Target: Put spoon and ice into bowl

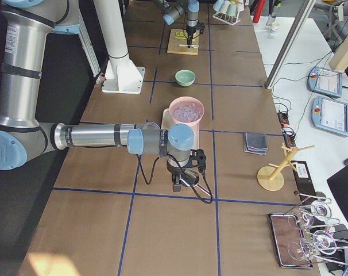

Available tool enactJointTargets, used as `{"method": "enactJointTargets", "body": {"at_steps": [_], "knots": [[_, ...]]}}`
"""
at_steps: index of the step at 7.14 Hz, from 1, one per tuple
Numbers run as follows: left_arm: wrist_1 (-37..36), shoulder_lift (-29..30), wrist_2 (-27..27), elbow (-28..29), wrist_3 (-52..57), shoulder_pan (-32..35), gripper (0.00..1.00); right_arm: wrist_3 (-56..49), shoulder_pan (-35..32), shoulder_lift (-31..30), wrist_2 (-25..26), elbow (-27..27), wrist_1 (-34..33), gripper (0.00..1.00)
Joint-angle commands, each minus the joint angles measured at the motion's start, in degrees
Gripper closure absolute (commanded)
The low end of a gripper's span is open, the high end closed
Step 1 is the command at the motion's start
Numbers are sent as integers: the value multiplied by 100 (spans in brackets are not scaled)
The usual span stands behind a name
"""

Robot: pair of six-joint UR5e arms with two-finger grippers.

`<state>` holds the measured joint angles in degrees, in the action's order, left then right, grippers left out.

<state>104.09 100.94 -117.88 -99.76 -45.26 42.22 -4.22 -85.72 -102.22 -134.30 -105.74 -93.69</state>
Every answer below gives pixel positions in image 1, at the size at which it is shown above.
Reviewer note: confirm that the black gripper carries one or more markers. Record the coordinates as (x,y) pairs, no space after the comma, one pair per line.
(177,172)
(189,30)

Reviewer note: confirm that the white plastic spoon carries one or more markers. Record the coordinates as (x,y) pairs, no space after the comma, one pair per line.
(194,45)

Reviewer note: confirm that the steel ice scoop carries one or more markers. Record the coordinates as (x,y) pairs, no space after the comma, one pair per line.
(192,181)

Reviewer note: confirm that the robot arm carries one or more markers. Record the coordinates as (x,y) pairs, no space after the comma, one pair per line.
(171,12)
(68,94)

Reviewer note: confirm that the mint green bowl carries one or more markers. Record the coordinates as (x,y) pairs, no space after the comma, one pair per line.
(185,78)

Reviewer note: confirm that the pink bowl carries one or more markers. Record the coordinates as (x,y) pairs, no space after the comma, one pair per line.
(184,101)

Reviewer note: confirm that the clear ice cubes pile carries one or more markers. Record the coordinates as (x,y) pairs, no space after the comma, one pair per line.
(187,113)

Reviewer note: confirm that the bamboo cutting board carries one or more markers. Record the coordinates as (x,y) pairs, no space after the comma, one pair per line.
(173,44)

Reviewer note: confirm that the white cup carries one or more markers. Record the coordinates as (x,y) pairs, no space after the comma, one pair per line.
(224,7)

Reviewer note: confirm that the blue cup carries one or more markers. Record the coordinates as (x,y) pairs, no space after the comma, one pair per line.
(231,9)

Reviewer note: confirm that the cream plastic tray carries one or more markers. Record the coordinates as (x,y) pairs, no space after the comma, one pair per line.
(168,122)

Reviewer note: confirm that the plastic water bottle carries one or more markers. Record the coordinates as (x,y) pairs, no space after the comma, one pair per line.
(271,19)

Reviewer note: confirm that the paper cup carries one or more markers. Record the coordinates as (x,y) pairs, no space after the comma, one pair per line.
(273,28)

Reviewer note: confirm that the grey folded cloth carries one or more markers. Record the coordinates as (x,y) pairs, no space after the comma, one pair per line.
(255,143)

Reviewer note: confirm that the wooden mug tree stand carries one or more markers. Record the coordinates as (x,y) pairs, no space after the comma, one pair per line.
(270,177)

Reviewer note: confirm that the black power strip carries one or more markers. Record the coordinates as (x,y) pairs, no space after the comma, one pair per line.
(289,134)

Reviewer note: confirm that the black glass tray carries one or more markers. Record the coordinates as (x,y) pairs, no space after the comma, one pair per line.
(284,233)

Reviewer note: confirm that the far teach pendant tablet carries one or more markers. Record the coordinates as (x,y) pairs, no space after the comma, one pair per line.
(325,81)

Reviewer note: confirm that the teach pendant tablet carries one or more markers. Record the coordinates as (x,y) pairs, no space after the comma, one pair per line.
(330,115)
(325,81)

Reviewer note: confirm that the wine glass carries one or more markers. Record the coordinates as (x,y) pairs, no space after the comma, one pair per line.
(320,244)
(308,215)

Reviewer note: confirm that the near teach pendant tablet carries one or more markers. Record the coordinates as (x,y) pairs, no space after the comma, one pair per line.
(330,115)

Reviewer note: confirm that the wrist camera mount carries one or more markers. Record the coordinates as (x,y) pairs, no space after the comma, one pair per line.
(197,159)
(199,29)

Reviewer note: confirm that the white wire cup rack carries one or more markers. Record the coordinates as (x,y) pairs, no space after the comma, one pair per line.
(230,20)

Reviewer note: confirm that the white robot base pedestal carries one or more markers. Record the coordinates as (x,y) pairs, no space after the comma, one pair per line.
(122,75)

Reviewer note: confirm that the aluminium frame post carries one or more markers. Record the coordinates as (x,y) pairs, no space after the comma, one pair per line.
(295,29)

